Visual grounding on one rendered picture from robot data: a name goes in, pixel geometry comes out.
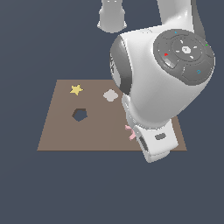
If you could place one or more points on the brown slot board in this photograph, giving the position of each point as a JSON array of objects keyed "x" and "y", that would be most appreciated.
[{"x": 87, "y": 128}]

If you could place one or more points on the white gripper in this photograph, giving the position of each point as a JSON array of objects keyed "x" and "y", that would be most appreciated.
[{"x": 156, "y": 140}]

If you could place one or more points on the yellow star piece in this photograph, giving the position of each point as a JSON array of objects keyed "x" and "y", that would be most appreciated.
[{"x": 76, "y": 89}]

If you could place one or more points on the pink cross piece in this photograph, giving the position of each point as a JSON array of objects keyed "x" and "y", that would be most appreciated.
[{"x": 130, "y": 132}]

